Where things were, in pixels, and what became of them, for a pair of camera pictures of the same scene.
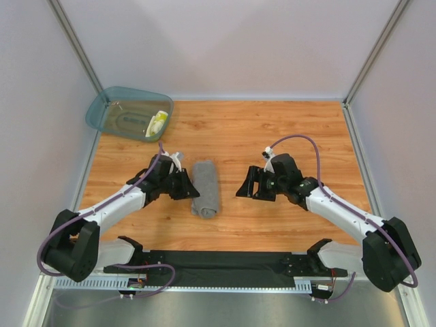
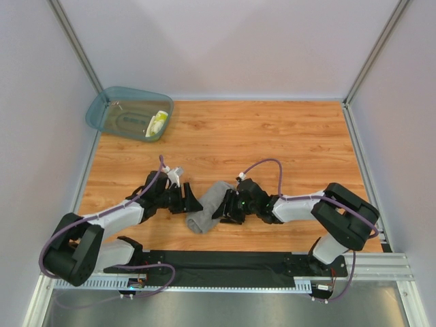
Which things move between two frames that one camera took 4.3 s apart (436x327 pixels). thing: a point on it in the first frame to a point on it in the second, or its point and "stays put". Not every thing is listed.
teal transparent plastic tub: [133, 113] stays put
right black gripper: [260, 182] to [230, 206]
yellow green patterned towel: [157, 123] stays put
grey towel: [204, 180] to [201, 221]
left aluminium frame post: [60, 16] stays put
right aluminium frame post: [384, 36] stays put
